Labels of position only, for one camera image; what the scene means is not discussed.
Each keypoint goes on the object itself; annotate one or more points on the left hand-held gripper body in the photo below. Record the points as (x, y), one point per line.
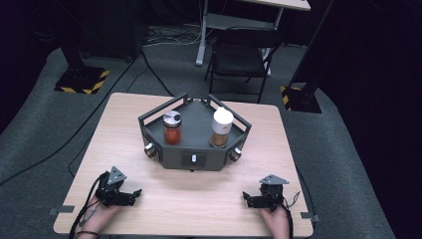
(114, 194)

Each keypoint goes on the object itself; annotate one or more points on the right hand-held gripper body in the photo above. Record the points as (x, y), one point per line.
(270, 195)

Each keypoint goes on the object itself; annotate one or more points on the dark grey corner rack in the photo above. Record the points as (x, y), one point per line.
(195, 156)

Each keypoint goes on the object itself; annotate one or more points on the white-lid brown spice jar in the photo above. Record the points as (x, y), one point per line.
(221, 127)

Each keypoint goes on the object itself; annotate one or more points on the silver-lid red spice jar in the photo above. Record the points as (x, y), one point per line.
(172, 127)

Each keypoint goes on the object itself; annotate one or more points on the person's right hand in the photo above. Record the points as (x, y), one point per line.
(277, 222)

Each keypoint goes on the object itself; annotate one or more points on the person's left hand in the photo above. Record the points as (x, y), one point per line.
(99, 217)

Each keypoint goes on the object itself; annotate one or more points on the grey tape strip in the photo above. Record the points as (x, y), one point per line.
(312, 216)
(61, 209)

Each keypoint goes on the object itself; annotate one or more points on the black wristband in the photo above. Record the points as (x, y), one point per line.
(88, 233)

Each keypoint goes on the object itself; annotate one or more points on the black stand with striped base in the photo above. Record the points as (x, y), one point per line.
(302, 99)
(81, 79)

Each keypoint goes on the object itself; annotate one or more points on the black folding chair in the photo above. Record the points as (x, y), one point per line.
(240, 58)

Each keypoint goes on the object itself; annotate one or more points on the dark wheeled cabinet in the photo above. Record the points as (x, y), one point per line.
(109, 30)

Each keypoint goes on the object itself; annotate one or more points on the white-legged desk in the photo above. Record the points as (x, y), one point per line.
(232, 21)

